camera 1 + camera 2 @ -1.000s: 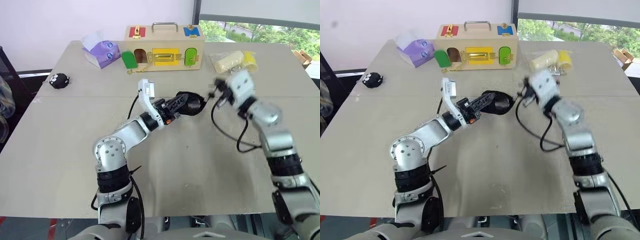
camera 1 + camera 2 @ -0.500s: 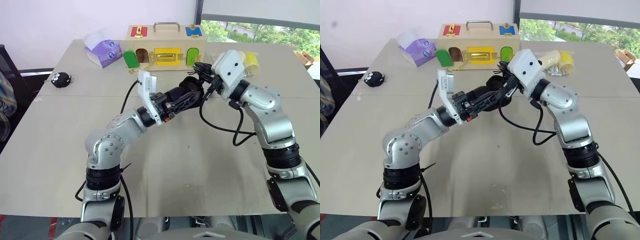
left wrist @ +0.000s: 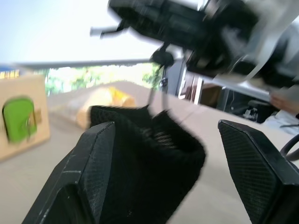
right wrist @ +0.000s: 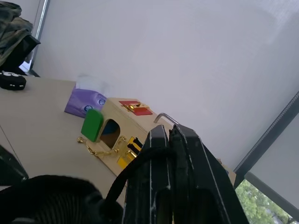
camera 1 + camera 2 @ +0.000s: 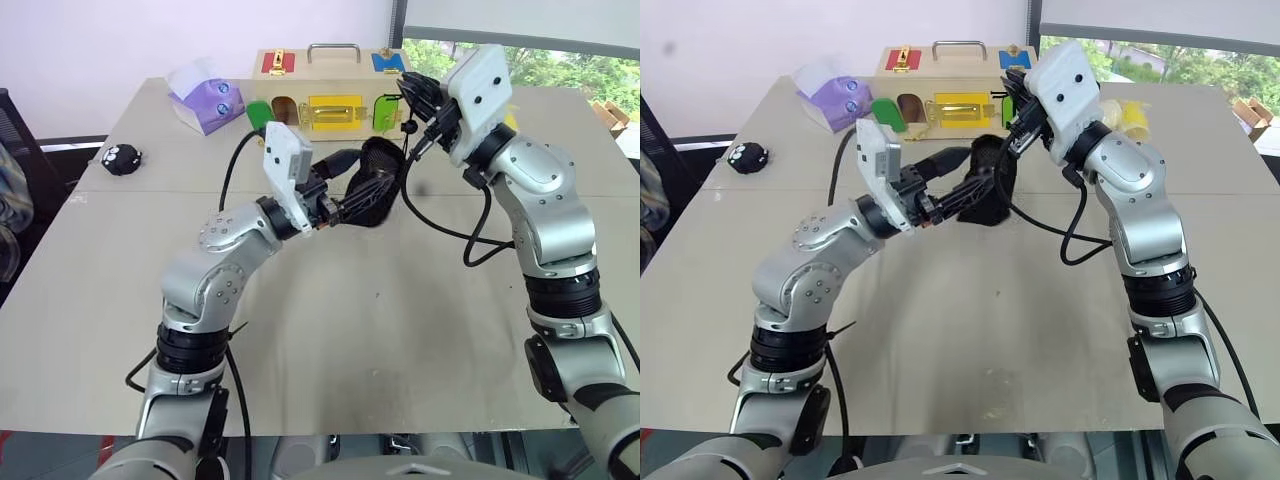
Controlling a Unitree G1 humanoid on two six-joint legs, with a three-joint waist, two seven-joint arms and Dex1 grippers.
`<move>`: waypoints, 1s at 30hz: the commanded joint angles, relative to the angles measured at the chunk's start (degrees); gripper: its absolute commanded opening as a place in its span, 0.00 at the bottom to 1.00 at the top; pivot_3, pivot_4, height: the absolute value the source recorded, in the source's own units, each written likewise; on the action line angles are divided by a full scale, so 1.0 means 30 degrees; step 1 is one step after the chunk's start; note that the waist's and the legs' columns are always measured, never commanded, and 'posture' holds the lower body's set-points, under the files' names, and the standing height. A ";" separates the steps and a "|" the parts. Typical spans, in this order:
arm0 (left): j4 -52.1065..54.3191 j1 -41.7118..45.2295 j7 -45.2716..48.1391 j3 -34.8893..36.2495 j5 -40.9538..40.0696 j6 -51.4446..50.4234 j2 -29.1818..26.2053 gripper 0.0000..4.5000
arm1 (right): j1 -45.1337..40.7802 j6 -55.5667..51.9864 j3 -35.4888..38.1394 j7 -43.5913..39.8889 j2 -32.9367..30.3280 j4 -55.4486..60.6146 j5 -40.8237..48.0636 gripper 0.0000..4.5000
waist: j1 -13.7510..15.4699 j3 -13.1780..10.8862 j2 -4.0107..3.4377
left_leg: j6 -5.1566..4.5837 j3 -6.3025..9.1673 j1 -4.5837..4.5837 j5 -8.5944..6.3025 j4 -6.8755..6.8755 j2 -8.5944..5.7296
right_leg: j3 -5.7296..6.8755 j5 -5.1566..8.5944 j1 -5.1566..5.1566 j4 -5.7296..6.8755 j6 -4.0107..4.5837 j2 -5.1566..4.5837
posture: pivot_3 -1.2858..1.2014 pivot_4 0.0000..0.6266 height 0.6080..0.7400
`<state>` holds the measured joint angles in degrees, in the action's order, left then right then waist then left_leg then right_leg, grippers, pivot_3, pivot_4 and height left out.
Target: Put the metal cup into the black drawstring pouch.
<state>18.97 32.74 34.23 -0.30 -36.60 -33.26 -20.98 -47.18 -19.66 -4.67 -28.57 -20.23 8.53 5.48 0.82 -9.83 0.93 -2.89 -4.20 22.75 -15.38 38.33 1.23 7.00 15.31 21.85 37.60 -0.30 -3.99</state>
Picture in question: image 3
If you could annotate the cardboard box with green print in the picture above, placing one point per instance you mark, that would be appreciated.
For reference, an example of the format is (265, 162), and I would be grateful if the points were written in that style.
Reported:
(23, 116)

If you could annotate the yellow and brown package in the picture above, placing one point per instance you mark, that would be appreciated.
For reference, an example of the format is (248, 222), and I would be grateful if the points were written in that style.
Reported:
(109, 100)

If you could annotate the bystander bare hand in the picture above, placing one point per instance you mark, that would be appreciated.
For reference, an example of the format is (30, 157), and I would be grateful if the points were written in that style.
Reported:
(286, 103)

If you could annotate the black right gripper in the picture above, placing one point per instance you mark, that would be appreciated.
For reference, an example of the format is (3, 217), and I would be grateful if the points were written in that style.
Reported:
(224, 35)

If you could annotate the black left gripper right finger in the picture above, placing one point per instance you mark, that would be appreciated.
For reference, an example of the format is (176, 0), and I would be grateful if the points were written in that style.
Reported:
(259, 177)

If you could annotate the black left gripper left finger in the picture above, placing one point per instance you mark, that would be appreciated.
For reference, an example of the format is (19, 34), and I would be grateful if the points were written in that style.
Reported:
(79, 177)

